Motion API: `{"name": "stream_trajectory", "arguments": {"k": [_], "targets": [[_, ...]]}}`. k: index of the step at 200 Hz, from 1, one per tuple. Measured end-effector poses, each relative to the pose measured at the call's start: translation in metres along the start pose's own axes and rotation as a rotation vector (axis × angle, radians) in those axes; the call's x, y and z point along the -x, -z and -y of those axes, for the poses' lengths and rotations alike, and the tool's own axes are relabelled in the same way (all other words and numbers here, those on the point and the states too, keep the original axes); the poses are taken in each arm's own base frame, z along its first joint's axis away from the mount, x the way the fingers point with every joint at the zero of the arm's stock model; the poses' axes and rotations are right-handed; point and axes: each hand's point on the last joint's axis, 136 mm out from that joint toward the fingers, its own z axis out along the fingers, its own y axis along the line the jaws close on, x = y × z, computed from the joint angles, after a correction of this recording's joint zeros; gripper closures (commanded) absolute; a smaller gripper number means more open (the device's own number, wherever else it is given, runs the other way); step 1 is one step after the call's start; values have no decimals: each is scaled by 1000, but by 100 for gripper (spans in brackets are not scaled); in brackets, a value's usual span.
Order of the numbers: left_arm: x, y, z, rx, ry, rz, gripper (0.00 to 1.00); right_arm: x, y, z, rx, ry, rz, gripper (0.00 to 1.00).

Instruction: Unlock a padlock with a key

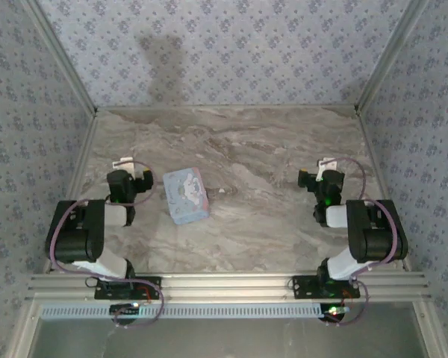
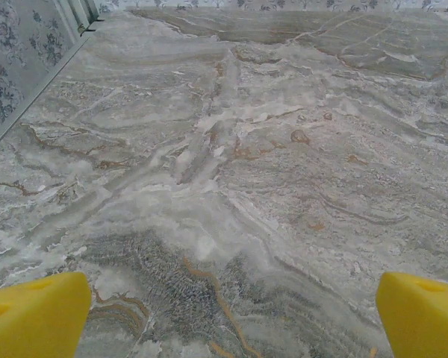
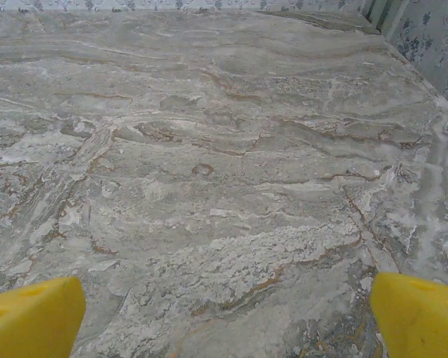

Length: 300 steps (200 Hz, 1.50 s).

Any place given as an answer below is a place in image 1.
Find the grey metal lower panel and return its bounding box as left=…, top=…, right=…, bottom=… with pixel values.
left=29, top=316, right=429, bottom=358

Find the aluminium table side rail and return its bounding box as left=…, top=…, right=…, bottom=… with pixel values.
left=356, top=110, right=414, bottom=272
left=40, top=111, right=100, bottom=275

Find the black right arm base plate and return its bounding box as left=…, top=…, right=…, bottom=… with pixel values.
left=291, top=274, right=361, bottom=299

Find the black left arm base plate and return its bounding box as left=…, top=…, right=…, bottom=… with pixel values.
left=94, top=276, right=162, bottom=301

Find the aluminium frame cross rail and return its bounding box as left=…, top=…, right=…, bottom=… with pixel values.
left=26, top=273, right=432, bottom=301

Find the aluminium frame post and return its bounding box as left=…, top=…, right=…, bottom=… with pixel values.
left=22, top=0, right=99, bottom=115
left=354, top=0, right=432, bottom=115

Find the grey slotted cable duct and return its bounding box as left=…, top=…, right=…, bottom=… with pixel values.
left=40, top=302, right=324, bottom=321

